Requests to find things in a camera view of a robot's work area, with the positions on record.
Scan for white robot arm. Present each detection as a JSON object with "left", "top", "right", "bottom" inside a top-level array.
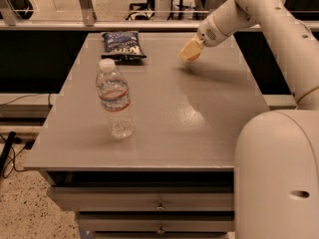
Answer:
[{"left": 178, "top": 0, "right": 319, "bottom": 239}]

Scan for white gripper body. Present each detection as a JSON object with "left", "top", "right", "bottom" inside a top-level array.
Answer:
[{"left": 197, "top": 9, "right": 231, "bottom": 47}]

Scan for black floor cables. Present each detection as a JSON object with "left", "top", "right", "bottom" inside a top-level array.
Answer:
[{"left": 0, "top": 93, "right": 54, "bottom": 180}]

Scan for clear plastic water bottle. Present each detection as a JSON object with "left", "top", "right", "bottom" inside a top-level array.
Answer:
[{"left": 96, "top": 59, "right": 135, "bottom": 139}]

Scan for metal railing with glass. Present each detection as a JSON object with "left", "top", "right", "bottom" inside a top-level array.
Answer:
[{"left": 0, "top": 0, "right": 319, "bottom": 32}]

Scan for grey drawer cabinet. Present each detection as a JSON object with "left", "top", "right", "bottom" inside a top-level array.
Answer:
[{"left": 25, "top": 33, "right": 267, "bottom": 239}]

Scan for lower grey drawer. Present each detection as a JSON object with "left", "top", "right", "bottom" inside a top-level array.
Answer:
[{"left": 76, "top": 212, "right": 234, "bottom": 234}]

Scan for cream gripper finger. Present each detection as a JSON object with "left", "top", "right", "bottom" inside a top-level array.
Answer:
[{"left": 178, "top": 39, "right": 203, "bottom": 61}]

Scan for grey drawer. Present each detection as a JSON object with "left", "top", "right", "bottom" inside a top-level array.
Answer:
[
  {"left": 76, "top": 212, "right": 234, "bottom": 234},
  {"left": 47, "top": 187, "right": 233, "bottom": 212}
]

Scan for blue chip bag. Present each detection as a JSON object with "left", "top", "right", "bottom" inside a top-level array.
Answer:
[{"left": 101, "top": 31, "right": 147, "bottom": 62}]

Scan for orange fruit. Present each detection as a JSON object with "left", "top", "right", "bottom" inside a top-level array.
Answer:
[{"left": 187, "top": 53, "right": 200, "bottom": 62}]

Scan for upper grey drawer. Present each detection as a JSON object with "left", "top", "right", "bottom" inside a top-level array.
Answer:
[{"left": 47, "top": 187, "right": 233, "bottom": 212}]

